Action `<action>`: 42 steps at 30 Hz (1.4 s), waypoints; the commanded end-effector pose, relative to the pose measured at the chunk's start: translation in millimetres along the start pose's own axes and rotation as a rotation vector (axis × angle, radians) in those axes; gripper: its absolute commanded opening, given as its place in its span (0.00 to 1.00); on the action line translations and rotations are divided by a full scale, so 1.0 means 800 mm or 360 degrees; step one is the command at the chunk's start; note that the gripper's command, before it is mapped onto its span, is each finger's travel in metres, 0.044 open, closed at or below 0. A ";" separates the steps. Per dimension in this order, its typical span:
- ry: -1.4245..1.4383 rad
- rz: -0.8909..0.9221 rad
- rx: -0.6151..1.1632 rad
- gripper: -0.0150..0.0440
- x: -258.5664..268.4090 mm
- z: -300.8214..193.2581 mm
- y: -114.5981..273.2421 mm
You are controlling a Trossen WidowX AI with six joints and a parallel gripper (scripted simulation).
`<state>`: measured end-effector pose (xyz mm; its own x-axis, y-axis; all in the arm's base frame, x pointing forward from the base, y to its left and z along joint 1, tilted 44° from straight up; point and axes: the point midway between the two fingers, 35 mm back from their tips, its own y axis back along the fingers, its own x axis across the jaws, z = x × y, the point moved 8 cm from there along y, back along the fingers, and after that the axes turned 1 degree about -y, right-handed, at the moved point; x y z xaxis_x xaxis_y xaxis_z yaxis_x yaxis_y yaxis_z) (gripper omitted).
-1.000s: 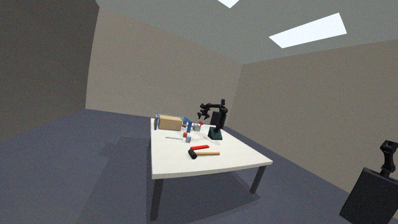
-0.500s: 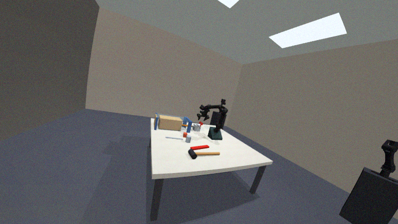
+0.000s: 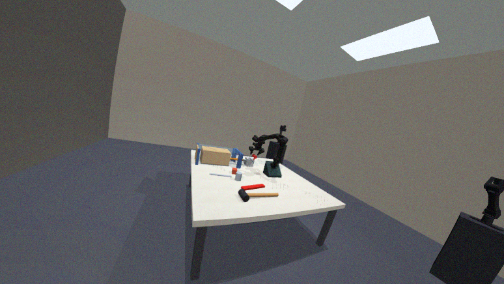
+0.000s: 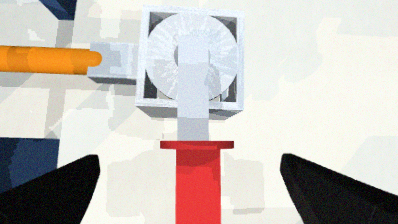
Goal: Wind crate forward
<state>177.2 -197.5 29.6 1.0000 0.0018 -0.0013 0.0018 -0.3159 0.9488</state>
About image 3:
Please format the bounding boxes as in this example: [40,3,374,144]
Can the hammer with wooden handle and black head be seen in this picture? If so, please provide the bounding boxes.
[238,189,279,202]

